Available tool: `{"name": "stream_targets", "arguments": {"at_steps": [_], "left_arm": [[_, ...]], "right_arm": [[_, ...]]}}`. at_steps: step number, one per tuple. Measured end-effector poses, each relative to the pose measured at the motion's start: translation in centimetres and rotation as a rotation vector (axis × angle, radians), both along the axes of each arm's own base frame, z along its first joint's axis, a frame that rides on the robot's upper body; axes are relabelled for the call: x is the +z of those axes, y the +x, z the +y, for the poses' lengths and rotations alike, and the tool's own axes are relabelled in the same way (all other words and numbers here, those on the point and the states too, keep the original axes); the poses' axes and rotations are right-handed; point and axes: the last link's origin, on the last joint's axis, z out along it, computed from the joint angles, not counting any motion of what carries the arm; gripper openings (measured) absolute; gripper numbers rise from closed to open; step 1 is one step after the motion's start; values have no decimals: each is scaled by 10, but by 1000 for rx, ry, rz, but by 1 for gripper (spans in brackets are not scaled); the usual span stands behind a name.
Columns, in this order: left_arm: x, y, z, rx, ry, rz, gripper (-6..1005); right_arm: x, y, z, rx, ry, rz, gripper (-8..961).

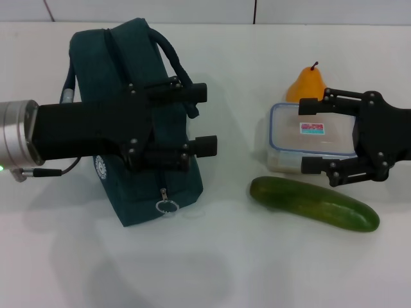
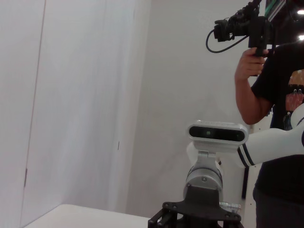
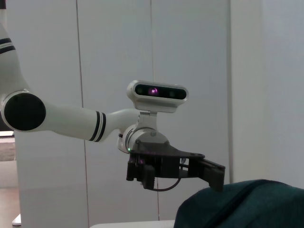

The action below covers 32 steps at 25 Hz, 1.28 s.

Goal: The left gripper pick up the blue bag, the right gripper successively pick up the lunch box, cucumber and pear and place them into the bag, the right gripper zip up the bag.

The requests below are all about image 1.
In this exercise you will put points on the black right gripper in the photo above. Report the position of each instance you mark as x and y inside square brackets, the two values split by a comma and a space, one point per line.
[391, 134]

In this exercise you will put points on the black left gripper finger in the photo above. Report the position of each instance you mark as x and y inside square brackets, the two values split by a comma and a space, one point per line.
[192, 93]
[205, 147]

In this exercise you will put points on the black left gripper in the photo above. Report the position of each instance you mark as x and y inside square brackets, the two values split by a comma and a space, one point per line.
[90, 128]

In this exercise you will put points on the clear container with blue-rimmed lid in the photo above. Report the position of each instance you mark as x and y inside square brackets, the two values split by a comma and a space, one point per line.
[289, 134]

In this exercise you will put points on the dark teal fabric bag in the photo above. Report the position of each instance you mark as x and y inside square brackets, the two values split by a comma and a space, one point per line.
[93, 64]

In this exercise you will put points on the orange pear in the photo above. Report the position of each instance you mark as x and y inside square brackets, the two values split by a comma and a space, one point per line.
[306, 85]

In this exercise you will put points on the green cucumber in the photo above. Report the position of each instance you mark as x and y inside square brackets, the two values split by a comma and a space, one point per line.
[308, 202]

